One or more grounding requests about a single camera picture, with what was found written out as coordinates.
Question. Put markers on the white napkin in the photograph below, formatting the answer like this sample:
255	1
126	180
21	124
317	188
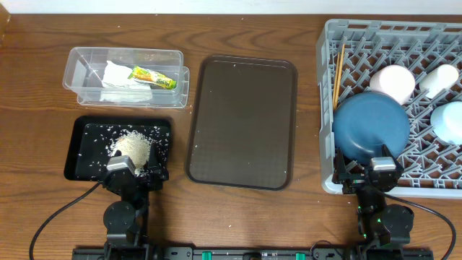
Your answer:
119	88

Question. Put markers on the pink bowl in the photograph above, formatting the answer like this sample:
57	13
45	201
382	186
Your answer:
395	81

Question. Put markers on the yellow green snack wrapper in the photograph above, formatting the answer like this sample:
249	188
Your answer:
152	77

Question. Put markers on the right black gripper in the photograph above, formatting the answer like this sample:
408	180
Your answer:
366	178

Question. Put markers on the clear plastic waste bin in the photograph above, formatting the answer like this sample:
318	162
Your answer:
86	65

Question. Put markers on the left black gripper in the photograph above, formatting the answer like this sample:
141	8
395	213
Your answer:
157	172

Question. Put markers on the grey dishwasher rack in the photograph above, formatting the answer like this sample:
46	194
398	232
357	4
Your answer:
432	168

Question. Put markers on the black food waste tray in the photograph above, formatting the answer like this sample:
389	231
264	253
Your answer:
82	121

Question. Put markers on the large dark blue plate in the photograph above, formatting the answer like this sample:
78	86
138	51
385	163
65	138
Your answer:
366	121

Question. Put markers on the cream cup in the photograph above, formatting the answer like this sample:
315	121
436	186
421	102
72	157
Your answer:
441	78

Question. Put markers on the dark brown serving tray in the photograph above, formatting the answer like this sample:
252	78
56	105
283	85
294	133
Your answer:
243	123

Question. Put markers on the white rice food scraps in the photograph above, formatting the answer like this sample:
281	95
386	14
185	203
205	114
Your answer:
135	146

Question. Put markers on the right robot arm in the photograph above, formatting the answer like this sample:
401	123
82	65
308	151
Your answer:
386	227

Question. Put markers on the wooden chopstick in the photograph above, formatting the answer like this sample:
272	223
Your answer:
335	80
339	75

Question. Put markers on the small light blue bowl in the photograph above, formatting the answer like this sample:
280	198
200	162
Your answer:
446	122

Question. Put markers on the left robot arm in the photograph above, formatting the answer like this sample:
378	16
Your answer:
126	220

